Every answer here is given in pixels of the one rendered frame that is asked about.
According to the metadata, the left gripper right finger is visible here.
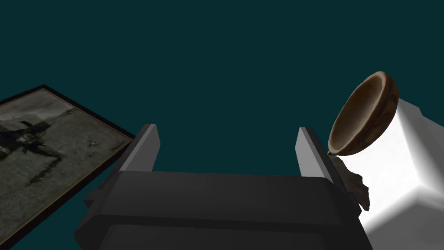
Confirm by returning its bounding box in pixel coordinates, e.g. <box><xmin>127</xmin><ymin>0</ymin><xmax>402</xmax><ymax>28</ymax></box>
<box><xmin>295</xmin><ymin>126</ymin><xmax>334</xmax><ymax>184</ymax></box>

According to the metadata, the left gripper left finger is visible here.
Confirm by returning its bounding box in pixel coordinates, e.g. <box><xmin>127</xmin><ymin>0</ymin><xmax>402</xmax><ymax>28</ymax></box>
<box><xmin>118</xmin><ymin>123</ymin><xmax>161</xmax><ymax>173</ymax></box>

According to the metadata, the grey-brown lumpy object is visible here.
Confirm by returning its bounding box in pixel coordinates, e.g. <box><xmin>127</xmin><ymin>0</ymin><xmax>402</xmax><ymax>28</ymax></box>
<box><xmin>329</xmin><ymin>156</ymin><xmax>371</xmax><ymax>212</ymax></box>

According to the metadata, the brown wooden bowl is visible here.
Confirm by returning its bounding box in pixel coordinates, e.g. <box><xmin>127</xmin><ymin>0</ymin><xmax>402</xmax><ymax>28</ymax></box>
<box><xmin>327</xmin><ymin>71</ymin><xmax>399</xmax><ymax>157</ymax></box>

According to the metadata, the white table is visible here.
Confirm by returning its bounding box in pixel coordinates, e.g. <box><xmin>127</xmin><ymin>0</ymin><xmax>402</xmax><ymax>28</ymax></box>
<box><xmin>337</xmin><ymin>98</ymin><xmax>444</xmax><ymax>250</ymax></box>

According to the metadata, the dark framed picture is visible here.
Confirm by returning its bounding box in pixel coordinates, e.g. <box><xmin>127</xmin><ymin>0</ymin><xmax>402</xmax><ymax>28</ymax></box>
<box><xmin>0</xmin><ymin>84</ymin><xmax>136</xmax><ymax>250</ymax></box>

